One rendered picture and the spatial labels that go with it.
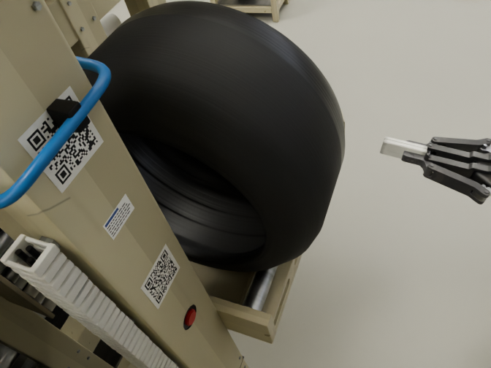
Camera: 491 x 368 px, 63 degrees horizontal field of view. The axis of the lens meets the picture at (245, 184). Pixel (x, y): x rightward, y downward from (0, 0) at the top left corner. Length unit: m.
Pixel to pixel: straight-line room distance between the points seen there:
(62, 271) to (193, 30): 0.40
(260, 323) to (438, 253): 1.35
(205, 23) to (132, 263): 0.39
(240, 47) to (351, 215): 1.59
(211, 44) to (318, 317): 1.44
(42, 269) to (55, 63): 0.20
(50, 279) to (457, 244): 1.88
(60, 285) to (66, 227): 0.07
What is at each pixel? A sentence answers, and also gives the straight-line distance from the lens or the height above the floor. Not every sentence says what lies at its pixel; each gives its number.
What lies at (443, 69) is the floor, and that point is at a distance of 3.06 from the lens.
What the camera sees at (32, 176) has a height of 1.53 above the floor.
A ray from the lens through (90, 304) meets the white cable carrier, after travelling 0.55.
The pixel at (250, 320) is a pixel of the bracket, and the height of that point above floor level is 0.95.
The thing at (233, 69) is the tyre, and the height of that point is 1.41.
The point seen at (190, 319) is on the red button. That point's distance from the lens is 0.77.
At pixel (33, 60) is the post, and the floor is 1.59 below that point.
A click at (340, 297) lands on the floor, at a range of 1.92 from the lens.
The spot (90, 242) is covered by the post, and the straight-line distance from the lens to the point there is 0.49.
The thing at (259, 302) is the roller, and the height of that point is 0.92.
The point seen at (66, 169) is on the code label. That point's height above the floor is 1.49.
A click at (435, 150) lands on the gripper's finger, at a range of 0.74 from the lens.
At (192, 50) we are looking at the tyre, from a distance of 0.64.
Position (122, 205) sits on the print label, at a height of 1.39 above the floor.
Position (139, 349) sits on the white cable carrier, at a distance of 0.68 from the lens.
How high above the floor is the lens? 1.75
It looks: 49 degrees down
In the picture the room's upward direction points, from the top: 15 degrees counter-clockwise
